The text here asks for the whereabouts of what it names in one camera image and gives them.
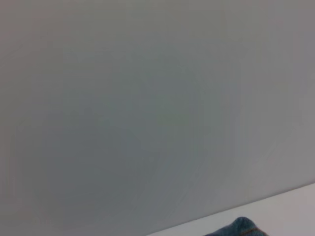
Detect blue denim shorts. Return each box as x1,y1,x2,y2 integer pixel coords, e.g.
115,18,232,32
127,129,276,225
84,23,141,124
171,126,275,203
203,216,274,236

